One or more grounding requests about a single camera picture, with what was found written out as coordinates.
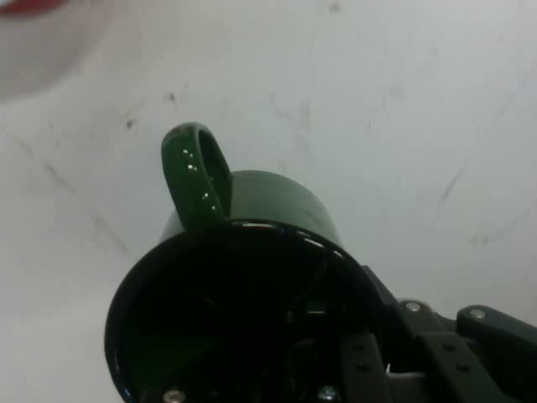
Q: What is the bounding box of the green enamel mug white print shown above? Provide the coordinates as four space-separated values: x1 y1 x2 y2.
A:
103 121 381 403

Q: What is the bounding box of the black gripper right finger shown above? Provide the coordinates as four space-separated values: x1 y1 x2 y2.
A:
362 264 537 403

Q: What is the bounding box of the red enamel mug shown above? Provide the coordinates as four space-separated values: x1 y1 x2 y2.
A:
0 0 71 18

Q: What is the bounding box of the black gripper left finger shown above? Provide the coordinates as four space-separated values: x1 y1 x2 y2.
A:
140 293 394 403

